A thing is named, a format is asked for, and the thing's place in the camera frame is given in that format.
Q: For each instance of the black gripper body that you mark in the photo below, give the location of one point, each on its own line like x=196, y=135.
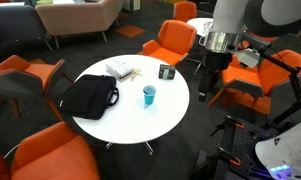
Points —
x=218, y=60

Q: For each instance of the dark pen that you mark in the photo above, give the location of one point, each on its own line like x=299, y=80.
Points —
x=145, y=90

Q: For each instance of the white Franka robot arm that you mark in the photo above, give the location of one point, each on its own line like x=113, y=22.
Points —
x=230, y=13

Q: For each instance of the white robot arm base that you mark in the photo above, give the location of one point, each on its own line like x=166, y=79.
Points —
x=286, y=150

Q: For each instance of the blue plastic cup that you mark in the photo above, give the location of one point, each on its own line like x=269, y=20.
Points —
x=149, y=97

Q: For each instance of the black orange clamp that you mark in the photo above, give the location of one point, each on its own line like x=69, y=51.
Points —
x=230, y=158
x=231, y=122

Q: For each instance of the small black card box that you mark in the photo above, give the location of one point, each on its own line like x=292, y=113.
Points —
x=166, y=71

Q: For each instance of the orange armchair with wide back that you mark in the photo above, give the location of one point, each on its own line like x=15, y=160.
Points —
x=173, y=41

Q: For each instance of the small orange chair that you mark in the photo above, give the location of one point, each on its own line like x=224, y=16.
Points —
x=185, y=10

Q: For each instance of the orange lounge chair grey shell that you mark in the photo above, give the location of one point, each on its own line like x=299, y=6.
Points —
x=276, y=78

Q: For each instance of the black perforated mounting board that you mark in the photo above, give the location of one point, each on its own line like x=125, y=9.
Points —
x=245, y=143

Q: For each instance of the light wooden stick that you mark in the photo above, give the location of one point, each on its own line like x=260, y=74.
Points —
x=127, y=77
x=136, y=74

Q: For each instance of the chrome table legs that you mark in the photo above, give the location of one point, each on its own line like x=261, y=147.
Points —
x=149, y=147

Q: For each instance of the white patterned box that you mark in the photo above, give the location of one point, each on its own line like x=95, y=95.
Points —
x=119, y=68

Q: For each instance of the black laptop bag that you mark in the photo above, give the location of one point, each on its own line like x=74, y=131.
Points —
x=86, y=96

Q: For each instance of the beige sofa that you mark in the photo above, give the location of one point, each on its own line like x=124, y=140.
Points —
x=78, y=16

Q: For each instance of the large orange armchair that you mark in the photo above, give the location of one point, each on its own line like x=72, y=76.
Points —
x=53, y=156

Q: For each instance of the orange armchair with grey shell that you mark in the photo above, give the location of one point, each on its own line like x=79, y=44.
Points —
x=30, y=75

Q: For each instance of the dark grey sofa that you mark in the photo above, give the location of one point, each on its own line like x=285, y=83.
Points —
x=13, y=23

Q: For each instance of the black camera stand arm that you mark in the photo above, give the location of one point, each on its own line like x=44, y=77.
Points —
x=291, y=75

